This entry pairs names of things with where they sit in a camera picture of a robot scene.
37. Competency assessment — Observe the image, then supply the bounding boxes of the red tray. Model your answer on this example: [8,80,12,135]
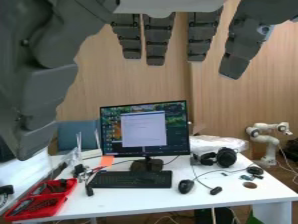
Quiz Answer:
[1,194,69,221]
[28,177,80,198]

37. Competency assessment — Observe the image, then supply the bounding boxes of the black headphones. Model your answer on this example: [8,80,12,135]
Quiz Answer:
[198,146,241,169]

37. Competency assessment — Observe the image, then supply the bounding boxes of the black computer mouse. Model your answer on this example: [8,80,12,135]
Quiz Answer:
[177,178,195,195]

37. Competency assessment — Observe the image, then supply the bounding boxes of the orange paper note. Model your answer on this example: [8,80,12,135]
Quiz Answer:
[98,155,116,168]

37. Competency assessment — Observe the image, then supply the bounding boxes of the white desk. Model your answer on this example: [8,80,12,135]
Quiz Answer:
[12,150,298,224]

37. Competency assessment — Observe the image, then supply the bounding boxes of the computer monitor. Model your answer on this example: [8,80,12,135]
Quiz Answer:
[98,100,191,173]

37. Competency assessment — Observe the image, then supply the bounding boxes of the small white jointed device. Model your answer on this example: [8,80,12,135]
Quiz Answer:
[245,121,294,168]

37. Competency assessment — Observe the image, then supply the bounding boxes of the white router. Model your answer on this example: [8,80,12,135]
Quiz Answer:
[73,128,105,160]

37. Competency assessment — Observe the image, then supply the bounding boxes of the black keyboard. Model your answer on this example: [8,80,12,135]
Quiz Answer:
[88,169,174,190]

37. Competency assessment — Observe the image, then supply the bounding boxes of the white plastic bag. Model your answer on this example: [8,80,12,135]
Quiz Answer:
[189,134,249,155]

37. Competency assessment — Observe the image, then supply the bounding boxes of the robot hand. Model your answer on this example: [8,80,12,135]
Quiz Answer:
[0,0,298,162]

